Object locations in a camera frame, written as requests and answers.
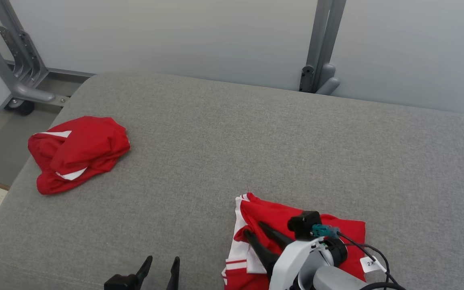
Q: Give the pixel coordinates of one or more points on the red shorts with white stripe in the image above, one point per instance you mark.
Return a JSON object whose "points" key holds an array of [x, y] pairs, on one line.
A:
{"points": [[83, 149]]}

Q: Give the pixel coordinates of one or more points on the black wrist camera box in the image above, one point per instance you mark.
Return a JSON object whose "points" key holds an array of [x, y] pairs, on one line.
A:
{"points": [[303, 223], [119, 282]]}

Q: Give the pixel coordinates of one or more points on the grey metal frame with brackets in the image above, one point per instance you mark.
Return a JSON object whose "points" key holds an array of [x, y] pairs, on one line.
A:
{"points": [[22, 84]]}

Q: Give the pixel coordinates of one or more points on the black caster wheel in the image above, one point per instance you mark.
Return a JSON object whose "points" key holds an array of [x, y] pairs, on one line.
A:
{"points": [[20, 108]]}

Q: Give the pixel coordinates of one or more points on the red and white jersey shirt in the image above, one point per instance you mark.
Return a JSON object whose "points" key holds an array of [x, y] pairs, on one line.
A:
{"points": [[268, 217]]}

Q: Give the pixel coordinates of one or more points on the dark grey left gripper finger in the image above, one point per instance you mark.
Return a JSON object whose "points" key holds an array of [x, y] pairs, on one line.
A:
{"points": [[174, 278], [143, 274]]}

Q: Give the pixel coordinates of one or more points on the grey metal upright post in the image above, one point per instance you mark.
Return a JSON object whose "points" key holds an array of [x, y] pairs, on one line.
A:
{"points": [[320, 48]]}

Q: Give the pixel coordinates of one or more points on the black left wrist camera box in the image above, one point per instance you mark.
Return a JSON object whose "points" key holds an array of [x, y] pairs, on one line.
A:
{"points": [[119, 282]]}

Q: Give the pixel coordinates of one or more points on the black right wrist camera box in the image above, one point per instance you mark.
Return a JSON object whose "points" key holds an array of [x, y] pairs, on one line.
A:
{"points": [[303, 223]]}

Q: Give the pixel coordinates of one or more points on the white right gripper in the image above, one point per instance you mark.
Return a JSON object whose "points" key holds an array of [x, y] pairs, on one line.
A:
{"points": [[290, 262]]}

